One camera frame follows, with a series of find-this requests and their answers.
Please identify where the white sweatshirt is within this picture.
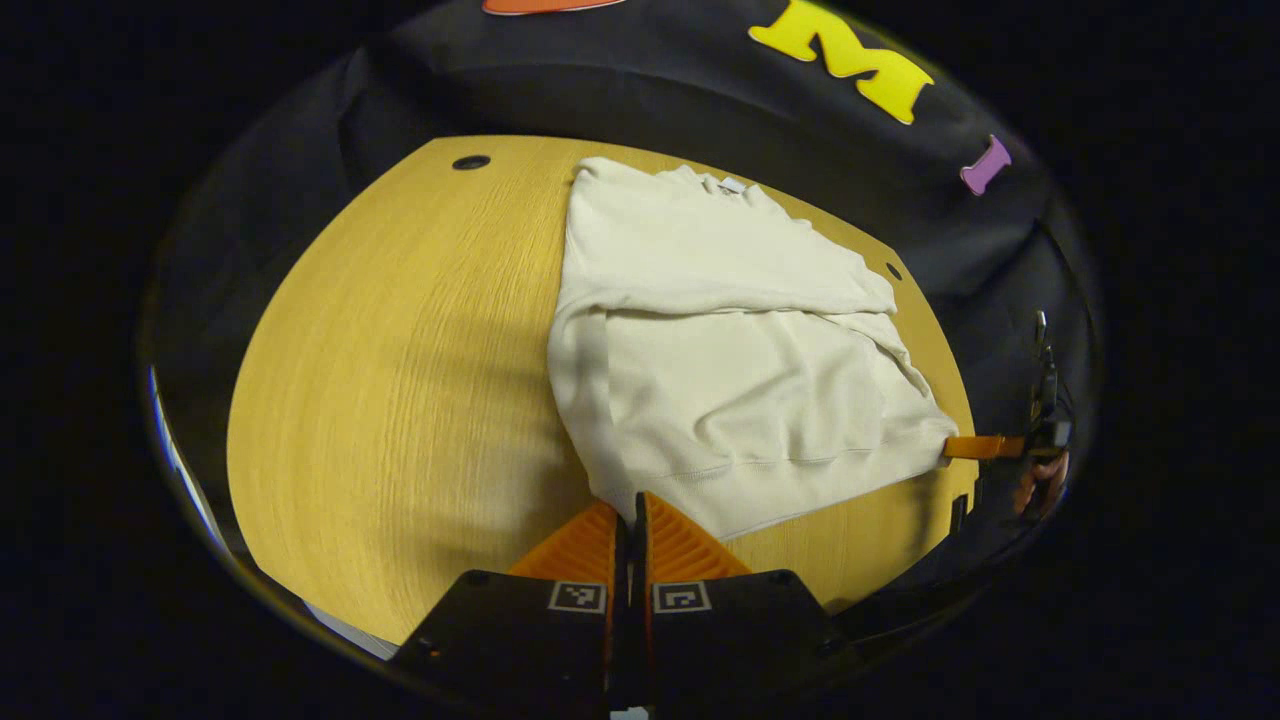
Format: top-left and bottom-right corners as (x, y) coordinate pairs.
(547, 157), (959, 541)

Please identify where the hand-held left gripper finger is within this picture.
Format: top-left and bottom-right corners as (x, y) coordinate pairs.
(631, 490), (863, 718)
(390, 498), (632, 719)

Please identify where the black backdrop cloth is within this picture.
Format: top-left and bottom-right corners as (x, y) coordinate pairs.
(140, 0), (1106, 641)

